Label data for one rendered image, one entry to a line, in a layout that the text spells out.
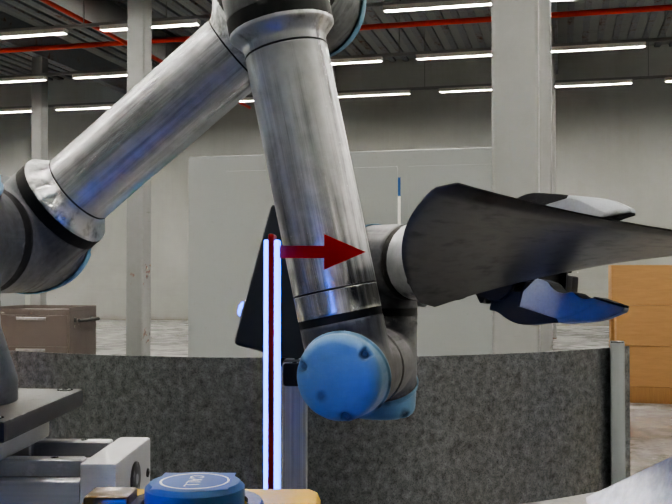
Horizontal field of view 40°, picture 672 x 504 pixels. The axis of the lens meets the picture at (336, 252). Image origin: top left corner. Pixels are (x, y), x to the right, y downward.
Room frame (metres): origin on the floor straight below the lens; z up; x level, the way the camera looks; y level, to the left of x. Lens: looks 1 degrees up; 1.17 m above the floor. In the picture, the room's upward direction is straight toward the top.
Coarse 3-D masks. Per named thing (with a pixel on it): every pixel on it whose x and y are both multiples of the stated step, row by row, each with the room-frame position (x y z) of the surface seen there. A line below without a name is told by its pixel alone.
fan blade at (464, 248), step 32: (448, 192) 0.54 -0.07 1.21; (480, 192) 0.53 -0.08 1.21; (416, 224) 0.59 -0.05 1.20; (448, 224) 0.59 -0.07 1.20; (480, 224) 0.58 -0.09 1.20; (512, 224) 0.58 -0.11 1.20; (544, 224) 0.57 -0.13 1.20; (576, 224) 0.56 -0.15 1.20; (608, 224) 0.55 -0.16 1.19; (640, 224) 0.55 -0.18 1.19; (416, 256) 0.65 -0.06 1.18; (448, 256) 0.65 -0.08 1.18; (480, 256) 0.65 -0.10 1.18; (512, 256) 0.66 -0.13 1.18; (544, 256) 0.66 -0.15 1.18; (576, 256) 0.66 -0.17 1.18; (608, 256) 0.67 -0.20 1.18; (640, 256) 0.67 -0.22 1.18; (416, 288) 0.71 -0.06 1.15; (448, 288) 0.72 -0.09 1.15; (480, 288) 0.72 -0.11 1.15
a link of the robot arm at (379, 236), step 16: (368, 224) 0.94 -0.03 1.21; (400, 224) 0.90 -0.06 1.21; (368, 240) 0.91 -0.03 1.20; (384, 240) 0.89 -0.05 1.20; (384, 256) 0.88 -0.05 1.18; (384, 272) 0.88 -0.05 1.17; (384, 288) 0.89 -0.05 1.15; (384, 304) 0.90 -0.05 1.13; (400, 304) 0.91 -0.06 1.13; (416, 304) 0.93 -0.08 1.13
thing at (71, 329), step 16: (16, 320) 7.00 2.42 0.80; (32, 320) 6.97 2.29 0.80; (48, 320) 6.95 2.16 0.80; (64, 320) 6.92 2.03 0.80; (80, 320) 6.97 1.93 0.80; (96, 320) 7.25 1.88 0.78; (16, 336) 7.00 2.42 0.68; (32, 336) 6.97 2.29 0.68; (48, 336) 6.95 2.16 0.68; (64, 336) 6.92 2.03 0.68; (80, 336) 7.09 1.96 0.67; (48, 352) 6.94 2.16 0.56; (64, 352) 6.92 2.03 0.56; (80, 352) 7.10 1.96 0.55
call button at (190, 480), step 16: (160, 480) 0.37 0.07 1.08; (176, 480) 0.37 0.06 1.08; (192, 480) 0.37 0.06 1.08; (208, 480) 0.37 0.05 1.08; (224, 480) 0.37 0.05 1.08; (240, 480) 0.38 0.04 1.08; (144, 496) 0.37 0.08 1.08; (160, 496) 0.36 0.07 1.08; (176, 496) 0.36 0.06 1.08; (192, 496) 0.36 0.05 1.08; (208, 496) 0.36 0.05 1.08; (224, 496) 0.36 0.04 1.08; (240, 496) 0.37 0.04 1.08
